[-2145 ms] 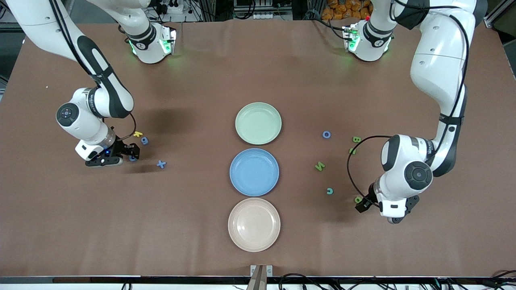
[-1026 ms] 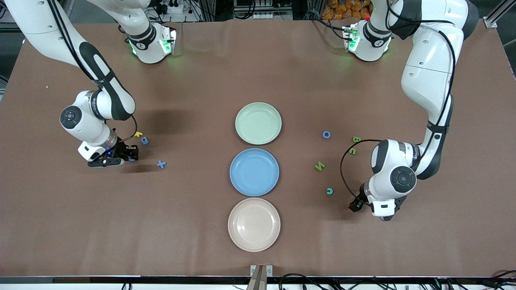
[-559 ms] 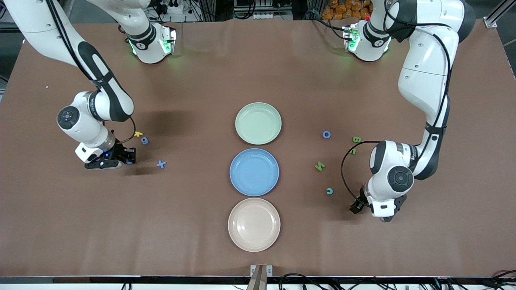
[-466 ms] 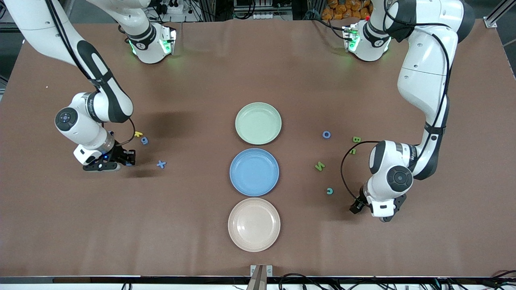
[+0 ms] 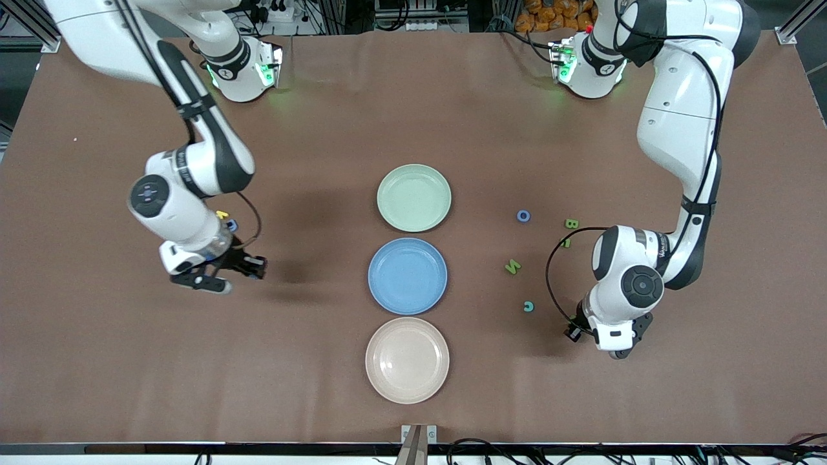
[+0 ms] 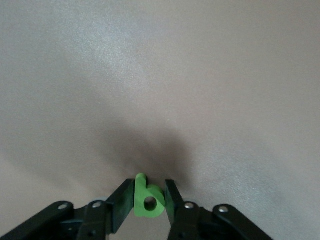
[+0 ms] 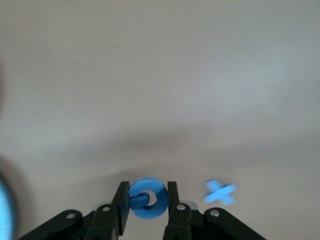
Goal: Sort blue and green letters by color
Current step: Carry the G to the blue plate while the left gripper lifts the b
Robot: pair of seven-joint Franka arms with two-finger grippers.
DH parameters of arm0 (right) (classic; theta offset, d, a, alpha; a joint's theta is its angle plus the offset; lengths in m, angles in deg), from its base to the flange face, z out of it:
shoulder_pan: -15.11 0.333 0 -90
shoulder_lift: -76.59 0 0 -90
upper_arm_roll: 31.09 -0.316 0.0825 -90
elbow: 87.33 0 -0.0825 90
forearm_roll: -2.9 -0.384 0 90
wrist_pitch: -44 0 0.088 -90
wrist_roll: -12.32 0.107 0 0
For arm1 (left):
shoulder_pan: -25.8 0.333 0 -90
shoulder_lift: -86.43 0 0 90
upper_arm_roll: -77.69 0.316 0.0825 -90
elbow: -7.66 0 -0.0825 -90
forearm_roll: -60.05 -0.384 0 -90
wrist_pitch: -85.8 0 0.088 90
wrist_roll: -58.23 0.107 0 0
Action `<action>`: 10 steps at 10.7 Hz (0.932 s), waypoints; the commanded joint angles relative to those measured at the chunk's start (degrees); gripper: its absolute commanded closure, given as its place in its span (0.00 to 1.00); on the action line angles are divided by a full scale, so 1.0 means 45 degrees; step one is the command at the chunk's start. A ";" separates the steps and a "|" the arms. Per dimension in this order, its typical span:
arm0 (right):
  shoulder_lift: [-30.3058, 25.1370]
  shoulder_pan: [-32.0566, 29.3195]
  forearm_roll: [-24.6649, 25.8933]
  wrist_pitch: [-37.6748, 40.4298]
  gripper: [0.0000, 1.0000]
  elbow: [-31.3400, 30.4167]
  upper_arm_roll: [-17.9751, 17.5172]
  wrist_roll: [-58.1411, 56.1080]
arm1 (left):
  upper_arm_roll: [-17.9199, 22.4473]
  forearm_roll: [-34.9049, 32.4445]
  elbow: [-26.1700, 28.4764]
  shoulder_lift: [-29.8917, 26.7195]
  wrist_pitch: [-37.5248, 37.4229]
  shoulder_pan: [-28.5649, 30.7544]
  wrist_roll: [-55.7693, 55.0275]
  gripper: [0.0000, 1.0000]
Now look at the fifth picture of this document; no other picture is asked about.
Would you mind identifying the blue round plate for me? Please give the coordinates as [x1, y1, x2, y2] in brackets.
[368, 238, 448, 316]

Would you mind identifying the green round plate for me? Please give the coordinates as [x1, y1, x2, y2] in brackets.
[377, 163, 452, 233]

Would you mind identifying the beige round plate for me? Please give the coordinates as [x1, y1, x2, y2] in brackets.
[365, 316, 450, 405]

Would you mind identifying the white power strip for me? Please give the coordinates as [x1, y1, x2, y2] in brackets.
[258, 0, 304, 23]

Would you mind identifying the long power strip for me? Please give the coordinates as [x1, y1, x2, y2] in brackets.
[375, 16, 469, 33]

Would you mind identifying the bag of orange objects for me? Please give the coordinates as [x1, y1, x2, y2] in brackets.
[516, 0, 595, 33]

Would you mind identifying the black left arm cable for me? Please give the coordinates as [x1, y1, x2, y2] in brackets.
[546, 0, 724, 327]

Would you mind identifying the black cable at table edge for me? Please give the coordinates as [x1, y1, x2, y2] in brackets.
[446, 438, 518, 465]

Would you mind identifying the table edge rail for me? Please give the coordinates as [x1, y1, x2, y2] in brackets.
[0, 442, 827, 465]

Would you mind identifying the short aluminium profile bracket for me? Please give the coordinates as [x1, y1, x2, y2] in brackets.
[401, 424, 438, 465]

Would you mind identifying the aluminium frame post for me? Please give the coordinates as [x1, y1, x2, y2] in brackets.
[0, 0, 62, 54]
[775, 0, 827, 46]

